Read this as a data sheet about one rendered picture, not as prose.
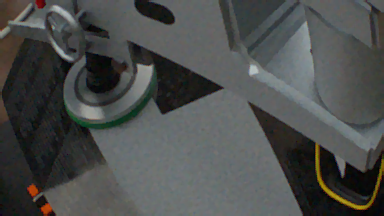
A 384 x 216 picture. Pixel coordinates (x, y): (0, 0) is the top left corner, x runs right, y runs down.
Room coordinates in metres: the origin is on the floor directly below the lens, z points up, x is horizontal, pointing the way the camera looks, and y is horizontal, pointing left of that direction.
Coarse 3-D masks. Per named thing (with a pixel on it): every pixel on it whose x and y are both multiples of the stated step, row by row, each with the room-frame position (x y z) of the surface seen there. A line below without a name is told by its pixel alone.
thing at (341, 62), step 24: (312, 24) 0.71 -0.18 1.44; (336, 24) 0.67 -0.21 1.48; (312, 48) 0.74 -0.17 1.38; (336, 48) 0.67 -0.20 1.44; (360, 48) 0.64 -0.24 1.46; (336, 72) 0.67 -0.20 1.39; (360, 72) 0.64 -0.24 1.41; (336, 96) 0.67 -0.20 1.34; (360, 96) 0.64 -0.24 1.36; (360, 120) 0.64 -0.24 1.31
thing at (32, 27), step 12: (12, 24) 1.49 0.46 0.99; (24, 24) 1.42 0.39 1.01; (36, 24) 1.36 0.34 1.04; (24, 36) 1.42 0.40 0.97; (36, 36) 1.35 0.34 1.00; (72, 36) 1.20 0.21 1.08; (96, 36) 1.12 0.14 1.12; (108, 36) 1.10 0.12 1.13; (96, 48) 1.13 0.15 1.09; (108, 48) 1.09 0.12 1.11; (144, 48) 1.02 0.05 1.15; (120, 60) 1.02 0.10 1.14; (144, 60) 1.02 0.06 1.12; (120, 72) 1.01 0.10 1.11
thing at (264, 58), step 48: (96, 0) 1.04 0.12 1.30; (144, 0) 0.93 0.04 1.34; (192, 0) 0.86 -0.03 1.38; (240, 0) 0.83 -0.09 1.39; (288, 0) 0.91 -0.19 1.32; (336, 0) 0.65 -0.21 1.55; (192, 48) 0.87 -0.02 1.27; (240, 48) 0.82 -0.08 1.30; (288, 48) 0.83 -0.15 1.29; (240, 96) 0.82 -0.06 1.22; (288, 96) 0.75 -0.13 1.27; (336, 144) 0.66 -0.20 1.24
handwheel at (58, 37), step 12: (48, 12) 1.06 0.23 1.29; (60, 12) 1.03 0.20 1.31; (84, 12) 1.07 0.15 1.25; (48, 24) 1.08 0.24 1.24; (60, 24) 1.04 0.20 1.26; (72, 24) 1.00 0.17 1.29; (48, 36) 1.08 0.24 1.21; (60, 36) 1.02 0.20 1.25; (84, 36) 0.99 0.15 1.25; (60, 48) 1.06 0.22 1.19; (84, 48) 0.99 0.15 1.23; (72, 60) 1.01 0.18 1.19
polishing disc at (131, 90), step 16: (80, 64) 1.30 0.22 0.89; (80, 80) 1.25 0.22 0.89; (128, 80) 1.21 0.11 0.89; (144, 80) 1.20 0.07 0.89; (64, 96) 1.22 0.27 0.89; (80, 96) 1.20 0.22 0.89; (96, 96) 1.19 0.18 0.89; (112, 96) 1.18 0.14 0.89; (128, 96) 1.17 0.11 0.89; (144, 96) 1.17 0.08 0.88; (80, 112) 1.16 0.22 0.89; (96, 112) 1.15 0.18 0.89; (112, 112) 1.14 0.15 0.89; (128, 112) 1.14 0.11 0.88
